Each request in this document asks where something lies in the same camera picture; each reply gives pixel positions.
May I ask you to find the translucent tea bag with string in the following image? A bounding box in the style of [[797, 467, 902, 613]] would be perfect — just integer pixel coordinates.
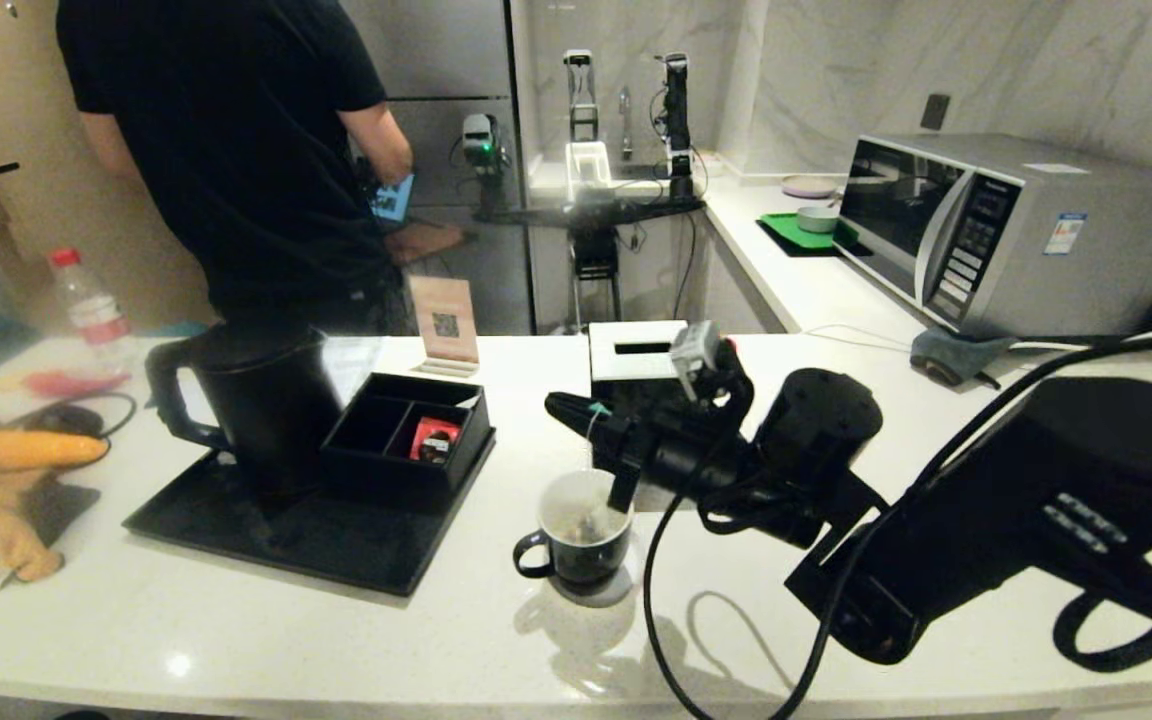
[[562, 400, 619, 548]]

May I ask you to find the black electric kettle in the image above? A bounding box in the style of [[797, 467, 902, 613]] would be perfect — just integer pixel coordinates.
[[144, 322, 345, 498]]

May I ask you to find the black tissue box white lid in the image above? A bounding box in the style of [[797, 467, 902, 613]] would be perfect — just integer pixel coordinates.
[[588, 320, 710, 478]]

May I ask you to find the black mug white inside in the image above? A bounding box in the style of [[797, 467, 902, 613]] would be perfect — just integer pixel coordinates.
[[512, 469, 634, 587]]

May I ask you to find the black stool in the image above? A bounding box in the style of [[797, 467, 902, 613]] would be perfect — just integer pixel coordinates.
[[571, 230, 624, 331]]

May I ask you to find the brown QR code sign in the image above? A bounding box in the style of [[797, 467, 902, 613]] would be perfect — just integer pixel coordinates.
[[406, 275, 481, 378]]

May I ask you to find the black compartment organizer box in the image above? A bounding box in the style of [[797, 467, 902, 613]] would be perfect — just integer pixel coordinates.
[[318, 372, 496, 508]]

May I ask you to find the brown wooden table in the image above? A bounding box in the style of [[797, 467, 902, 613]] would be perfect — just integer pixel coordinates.
[[386, 222, 469, 267]]

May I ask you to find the green tray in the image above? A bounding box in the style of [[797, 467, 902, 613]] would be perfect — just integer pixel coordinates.
[[756, 211, 862, 258]]

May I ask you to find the white dish rack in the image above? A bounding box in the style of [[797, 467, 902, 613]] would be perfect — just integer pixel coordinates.
[[564, 141, 614, 204]]

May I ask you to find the grey oven mitt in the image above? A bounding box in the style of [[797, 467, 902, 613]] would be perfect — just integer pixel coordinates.
[[909, 327, 1018, 390]]

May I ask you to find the black serving tray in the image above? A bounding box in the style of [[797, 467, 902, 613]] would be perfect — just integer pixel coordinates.
[[119, 430, 497, 599]]

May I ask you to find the open laptop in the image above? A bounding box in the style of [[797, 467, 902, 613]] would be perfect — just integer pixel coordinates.
[[373, 175, 416, 223]]

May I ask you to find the grey device with green light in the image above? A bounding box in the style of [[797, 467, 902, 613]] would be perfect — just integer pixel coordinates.
[[456, 112, 513, 213]]

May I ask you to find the chrome metal stand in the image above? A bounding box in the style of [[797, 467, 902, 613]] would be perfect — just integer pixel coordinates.
[[564, 48, 599, 142]]

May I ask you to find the grey steel refrigerator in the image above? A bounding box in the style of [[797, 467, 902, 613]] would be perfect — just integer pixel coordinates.
[[341, 0, 537, 336]]

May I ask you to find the silver microwave oven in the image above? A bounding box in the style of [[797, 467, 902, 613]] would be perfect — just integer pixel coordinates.
[[833, 132, 1152, 339]]

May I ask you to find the person in black shirt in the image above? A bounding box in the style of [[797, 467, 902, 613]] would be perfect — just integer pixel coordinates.
[[56, 0, 416, 337]]

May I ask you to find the plastic bottle red cap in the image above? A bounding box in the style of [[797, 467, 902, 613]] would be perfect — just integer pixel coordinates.
[[50, 248, 137, 373]]

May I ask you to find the pink flat item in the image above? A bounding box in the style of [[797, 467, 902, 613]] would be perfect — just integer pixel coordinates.
[[24, 372, 129, 400]]

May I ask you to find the orange plush piece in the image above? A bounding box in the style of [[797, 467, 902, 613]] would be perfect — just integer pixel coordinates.
[[0, 430, 112, 473]]

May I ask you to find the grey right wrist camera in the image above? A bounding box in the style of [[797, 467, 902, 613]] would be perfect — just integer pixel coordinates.
[[670, 320, 725, 379]]

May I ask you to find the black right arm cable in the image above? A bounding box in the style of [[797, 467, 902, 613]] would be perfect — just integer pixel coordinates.
[[642, 319, 1152, 720]]

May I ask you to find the thin black power cord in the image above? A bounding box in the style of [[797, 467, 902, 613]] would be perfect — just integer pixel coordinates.
[[26, 391, 139, 443]]

